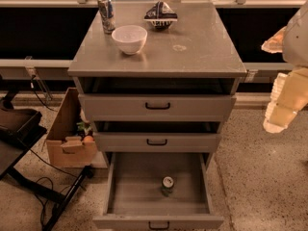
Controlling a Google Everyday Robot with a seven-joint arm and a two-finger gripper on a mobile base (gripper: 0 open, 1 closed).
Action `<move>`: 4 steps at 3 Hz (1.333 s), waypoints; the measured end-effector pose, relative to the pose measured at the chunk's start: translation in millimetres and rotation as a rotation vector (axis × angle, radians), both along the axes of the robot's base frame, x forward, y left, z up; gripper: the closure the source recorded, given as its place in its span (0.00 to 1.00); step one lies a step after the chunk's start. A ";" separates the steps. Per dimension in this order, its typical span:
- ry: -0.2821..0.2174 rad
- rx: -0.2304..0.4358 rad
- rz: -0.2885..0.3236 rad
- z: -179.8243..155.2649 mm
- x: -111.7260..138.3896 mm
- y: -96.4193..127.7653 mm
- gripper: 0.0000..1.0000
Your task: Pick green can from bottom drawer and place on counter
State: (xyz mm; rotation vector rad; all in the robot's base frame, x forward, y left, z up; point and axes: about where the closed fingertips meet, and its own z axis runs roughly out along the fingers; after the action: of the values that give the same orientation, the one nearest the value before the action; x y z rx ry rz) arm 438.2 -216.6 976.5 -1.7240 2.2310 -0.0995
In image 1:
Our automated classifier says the bottom grey drawer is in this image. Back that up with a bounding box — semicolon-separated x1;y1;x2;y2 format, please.
93;152;223;231

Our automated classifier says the green soda can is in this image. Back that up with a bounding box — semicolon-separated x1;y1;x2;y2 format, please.
161;176;174;196

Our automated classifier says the black stand with tray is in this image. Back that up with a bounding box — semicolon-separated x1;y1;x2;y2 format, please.
0;89;93;231

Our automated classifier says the black floor cable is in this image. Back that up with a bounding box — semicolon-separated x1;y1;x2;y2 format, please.
28;77;88;228

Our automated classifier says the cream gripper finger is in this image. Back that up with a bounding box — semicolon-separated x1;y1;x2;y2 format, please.
263;73;297;134
261;27;286;54

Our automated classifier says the top grey drawer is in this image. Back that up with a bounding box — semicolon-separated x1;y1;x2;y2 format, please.
79;94;236;122

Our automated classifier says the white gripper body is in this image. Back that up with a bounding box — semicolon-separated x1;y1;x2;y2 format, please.
282;67;308;112

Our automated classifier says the blue silver soda can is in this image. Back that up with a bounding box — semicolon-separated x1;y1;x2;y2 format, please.
97;0;116;34

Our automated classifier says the cardboard box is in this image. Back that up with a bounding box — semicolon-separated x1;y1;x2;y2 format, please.
46;88;97;167

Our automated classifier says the grey drawer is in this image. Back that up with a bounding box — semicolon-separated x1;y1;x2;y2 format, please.
79;94;236;122
93;152;223;231
94;132;221;152

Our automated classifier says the grey drawer cabinet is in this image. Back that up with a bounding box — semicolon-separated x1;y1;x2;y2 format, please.
67;1;247;170

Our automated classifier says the grey wall rail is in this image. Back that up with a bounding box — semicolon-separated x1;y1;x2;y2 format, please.
0;59;292;83

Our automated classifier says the white bowl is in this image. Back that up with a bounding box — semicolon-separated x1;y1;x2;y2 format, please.
112;25;147;55

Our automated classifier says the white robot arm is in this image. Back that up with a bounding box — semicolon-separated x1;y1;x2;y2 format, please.
261;2;308;133

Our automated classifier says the orange fruit in box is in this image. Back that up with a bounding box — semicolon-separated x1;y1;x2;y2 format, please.
83;136;94;142

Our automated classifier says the middle grey drawer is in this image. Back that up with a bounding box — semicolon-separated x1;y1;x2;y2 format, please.
94;132;221;152

